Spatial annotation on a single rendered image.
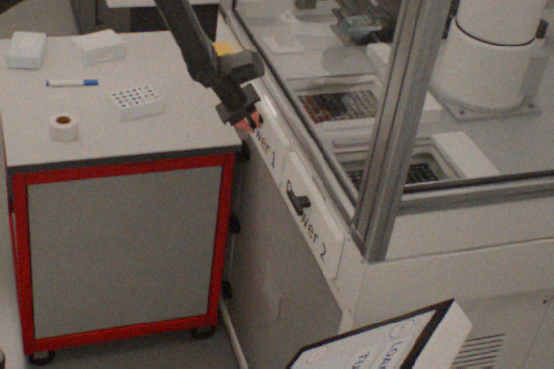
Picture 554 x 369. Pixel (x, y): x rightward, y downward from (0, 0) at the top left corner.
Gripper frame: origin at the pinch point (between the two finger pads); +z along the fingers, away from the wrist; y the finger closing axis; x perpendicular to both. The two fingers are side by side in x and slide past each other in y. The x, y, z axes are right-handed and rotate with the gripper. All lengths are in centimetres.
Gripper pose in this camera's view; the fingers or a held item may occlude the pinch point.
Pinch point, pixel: (254, 127)
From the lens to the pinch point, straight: 197.6
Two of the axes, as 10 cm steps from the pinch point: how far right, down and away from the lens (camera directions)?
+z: 4.7, 6.2, 6.3
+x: -2.9, -5.6, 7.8
